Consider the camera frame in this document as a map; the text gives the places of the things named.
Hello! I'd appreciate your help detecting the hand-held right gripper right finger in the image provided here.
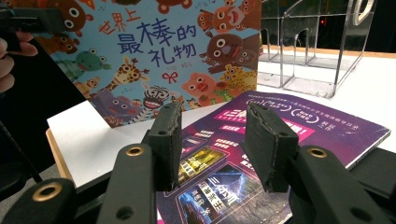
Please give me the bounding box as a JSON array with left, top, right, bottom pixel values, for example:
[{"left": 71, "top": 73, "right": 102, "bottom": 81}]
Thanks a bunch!
[{"left": 241, "top": 102, "right": 301, "bottom": 194}]

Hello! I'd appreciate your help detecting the light blue animal picture book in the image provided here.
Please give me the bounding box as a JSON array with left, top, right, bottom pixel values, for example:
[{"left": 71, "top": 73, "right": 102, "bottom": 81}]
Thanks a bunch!
[{"left": 6, "top": 0, "right": 262, "bottom": 129}]

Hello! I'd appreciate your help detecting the clear acrylic book rack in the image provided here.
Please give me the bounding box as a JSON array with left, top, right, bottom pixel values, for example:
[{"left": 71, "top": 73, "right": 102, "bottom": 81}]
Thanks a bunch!
[{"left": 258, "top": 0, "right": 377, "bottom": 99}]

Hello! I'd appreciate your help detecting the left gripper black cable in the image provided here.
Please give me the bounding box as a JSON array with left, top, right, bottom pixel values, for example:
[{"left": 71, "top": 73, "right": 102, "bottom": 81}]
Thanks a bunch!
[{"left": 0, "top": 119, "right": 43, "bottom": 185}]

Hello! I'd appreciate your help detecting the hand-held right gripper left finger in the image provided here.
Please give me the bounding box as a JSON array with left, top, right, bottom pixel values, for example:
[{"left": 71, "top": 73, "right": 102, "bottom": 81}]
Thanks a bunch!
[{"left": 142, "top": 102, "right": 184, "bottom": 192}]

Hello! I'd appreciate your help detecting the purple book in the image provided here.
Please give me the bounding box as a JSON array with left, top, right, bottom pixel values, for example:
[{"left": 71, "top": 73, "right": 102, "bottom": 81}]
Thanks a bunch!
[{"left": 155, "top": 90, "right": 391, "bottom": 224}]

